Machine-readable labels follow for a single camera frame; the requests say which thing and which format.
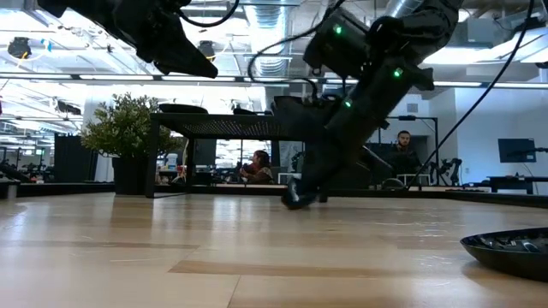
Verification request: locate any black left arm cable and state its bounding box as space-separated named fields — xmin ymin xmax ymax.
xmin=177 ymin=0 xmax=241 ymax=29

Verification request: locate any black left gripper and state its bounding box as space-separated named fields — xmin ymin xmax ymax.
xmin=113 ymin=0 xmax=219 ymax=80

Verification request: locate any small white table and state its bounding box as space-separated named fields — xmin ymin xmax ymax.
xmin=396 ymin=173 xmax=432 ymax=186

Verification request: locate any black partition panel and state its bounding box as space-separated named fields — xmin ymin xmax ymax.
xmin=54 ymin=133 xmax=98 ymax=184

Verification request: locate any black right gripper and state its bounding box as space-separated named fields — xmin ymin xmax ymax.
xmin=295 ymin=121 xmax=369 ymax=209

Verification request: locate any black hanging dome camera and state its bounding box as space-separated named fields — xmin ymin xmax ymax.
xmin=197 ymin=40 xmax=217 ymax=60
xmin=7 ymin=36 xmax=33 ymax=60

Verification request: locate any black perforated metal shelf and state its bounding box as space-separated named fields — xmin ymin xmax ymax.
xmin=145 ymin=112 xmax=330 ymax=204

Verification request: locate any silver ventilation duct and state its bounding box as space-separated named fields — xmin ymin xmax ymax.
xmin=243 ymin=0 xmax=296 ymax=78

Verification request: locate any long white light strip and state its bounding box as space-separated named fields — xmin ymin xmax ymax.
xmin=0 ymin=73 xmax=548 ymax=90

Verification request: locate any dark wall monitor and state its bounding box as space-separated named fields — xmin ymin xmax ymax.
xmin=497 ymin=138 xmax=538 ymax=164

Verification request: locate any green potted plant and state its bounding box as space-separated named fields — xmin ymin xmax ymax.
xmin=80 ymin=92 xmax=185 ymax=197

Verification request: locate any grey box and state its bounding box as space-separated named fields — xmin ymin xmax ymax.
xmin=0 ymin=177 xmax=21 ymax=200

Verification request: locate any long black cable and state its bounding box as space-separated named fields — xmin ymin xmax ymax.
xmin=404 ymin=0 xmax=534 ymax=189

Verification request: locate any black aluminium table frame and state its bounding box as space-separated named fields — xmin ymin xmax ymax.
xmin=16 ymin=182 xmax=548 ymax=210

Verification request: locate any black tall frame stand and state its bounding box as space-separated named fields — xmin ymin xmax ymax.
xmin=384 ymin=115 xmax=440 ymax=181

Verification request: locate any black right arm cable loop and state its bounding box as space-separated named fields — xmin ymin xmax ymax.
xmin=247 ymin=0 xmax=343 ymax=102

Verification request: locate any person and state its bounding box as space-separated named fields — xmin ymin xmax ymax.
xmin=238 ymin=149 xmax=276 ymax=186
xmin=387 ymin=130 xmax=423 ymax=176

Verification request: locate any black glossy round dish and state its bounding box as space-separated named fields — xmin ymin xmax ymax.
xmin=460 ymin=226 xmax=548 ymax=283

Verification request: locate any low black desk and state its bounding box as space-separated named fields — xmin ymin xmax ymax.
xmin=487 ymin=175 xmax=548 ymax=194

